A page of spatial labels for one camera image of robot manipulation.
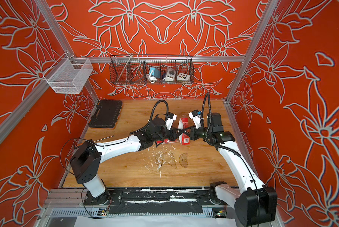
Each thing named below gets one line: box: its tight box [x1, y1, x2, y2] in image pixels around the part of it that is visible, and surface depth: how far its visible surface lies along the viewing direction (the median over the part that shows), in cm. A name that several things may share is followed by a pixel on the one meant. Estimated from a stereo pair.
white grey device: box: [164, 67, 177, 81], surface depth 93 cm
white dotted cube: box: [176, 72, 191, 81], surface depth 96 cm
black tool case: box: [88, 99, 123, 129], surface depth 106 cm
